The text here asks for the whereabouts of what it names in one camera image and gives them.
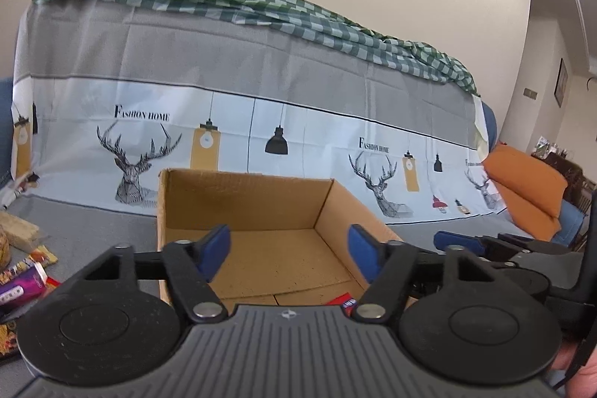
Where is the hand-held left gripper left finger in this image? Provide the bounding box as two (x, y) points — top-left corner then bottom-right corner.
(70, 225), (232, 325)

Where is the orange cushion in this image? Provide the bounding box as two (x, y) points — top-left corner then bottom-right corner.
(482, 144), (582, 241)

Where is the dark wooden cabinet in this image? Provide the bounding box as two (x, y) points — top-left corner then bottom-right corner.
(532, 137), (597, 214)

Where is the small framed wall picture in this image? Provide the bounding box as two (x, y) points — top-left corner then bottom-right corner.
(554, 59), (569, 108)

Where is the beige wafer packet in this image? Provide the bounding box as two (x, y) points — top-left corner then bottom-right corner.
(0, 211), (41, 250)

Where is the green checked cloth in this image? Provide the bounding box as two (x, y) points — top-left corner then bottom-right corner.
(30, 0), (482, 97)

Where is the person's right hand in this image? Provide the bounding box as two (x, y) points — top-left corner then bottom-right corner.
(553, 344), (597, 398)

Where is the deer print cloth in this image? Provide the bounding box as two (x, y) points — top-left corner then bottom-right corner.
(0, 0), (510, 225)

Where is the red snack packet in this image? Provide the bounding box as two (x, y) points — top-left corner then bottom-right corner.
(326, 293), (359, 316)

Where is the clear bag of crackers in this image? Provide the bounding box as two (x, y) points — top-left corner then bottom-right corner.
(0, 225), (59, 270)

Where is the purple snack packet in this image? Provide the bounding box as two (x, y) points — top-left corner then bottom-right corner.
(0, 262), (48, 312)

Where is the orange patterned snack packet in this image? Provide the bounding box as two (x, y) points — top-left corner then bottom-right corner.
(0, 316), (22, 362)

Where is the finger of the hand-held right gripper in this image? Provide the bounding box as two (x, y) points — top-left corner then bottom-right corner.
(434, 231), (518, 261)
(498, 232), (569, 254)

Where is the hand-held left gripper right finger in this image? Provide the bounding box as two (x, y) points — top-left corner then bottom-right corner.
(347, 225), (523, 325)

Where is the cardboard box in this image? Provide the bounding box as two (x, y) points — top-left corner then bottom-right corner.
(157, 167), (418, 315)

